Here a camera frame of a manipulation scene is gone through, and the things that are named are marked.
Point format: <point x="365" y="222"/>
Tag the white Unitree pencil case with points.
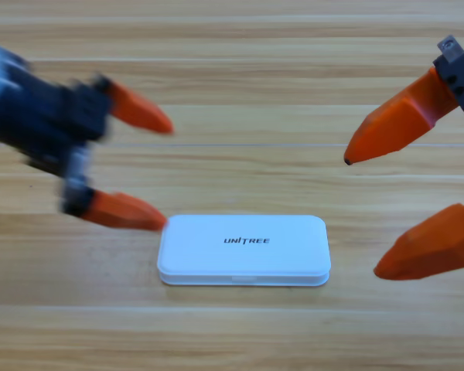
<point x="243" y="255"/>

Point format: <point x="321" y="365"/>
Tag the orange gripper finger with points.
<point x="433" y="249"/>

